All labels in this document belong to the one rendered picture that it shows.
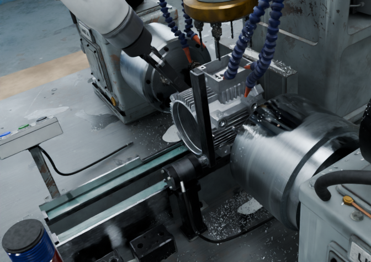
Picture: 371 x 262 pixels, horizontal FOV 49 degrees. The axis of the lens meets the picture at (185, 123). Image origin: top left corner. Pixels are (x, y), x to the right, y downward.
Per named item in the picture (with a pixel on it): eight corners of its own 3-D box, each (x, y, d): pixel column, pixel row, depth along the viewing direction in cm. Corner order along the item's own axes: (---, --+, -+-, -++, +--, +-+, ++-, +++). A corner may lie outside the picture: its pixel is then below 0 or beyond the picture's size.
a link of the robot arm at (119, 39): (118, -2, 93) (135, 16, 97) (92, 28, 93) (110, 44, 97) (136, 7, 86) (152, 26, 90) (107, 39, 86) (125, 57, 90)
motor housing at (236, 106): (229, 112, 127) (223, 58, 116) (270, 140, 113) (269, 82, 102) (174, 139, 120) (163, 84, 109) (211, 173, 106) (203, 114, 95)
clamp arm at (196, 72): (211, 157, 100) (199, 65, 85) (218, 164, 97) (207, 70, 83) (200, 164, 98) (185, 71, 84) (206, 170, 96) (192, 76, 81)
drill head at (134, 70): (169, 63, 161) (157, 1, 146) (223, 100, 134) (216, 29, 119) (111, 86, 152) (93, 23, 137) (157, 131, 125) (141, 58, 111)
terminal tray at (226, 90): (233, 74, 115) (232, 51, 111) (258, 88, 107) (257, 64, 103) (199, 90, 111) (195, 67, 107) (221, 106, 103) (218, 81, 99)
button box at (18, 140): (60, 130, 117) (52, 113, 116) (64, 133, 110) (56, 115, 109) (0, 156, 111) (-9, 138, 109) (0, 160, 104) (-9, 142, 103)
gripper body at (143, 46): (149, 27, 90) (172, 53, 96) (132, 17, 96) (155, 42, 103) (126, 53, 90) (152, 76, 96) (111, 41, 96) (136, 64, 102)
